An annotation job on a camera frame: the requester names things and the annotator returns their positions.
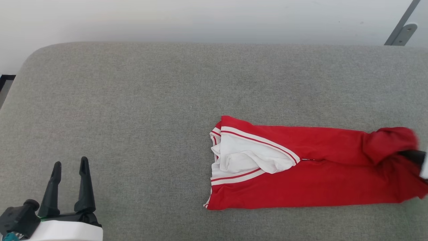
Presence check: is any black skirting strip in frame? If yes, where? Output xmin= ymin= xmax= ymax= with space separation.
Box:
xmin=0 ymin=75 xmax=16 ymax=93

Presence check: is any red white garment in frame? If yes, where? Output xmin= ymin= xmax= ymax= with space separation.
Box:
xmin=203 ymin=115 xmax=428 ymax=211

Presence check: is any grey metal bar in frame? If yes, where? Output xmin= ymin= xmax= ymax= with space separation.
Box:
xmin=384 ymin=0 xmax=421 ymax=46

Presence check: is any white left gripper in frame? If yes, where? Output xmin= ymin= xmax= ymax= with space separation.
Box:
xmin=25 ymin=157 xmax=103 ymax=241

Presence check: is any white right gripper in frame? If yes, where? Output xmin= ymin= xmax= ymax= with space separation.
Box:
xmin=398 ymin=150 xmax=428 ymax=180

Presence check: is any grey metal bracket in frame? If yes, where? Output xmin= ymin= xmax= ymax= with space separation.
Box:
xmin=391 ymin=23 xmax=418 ymax=46

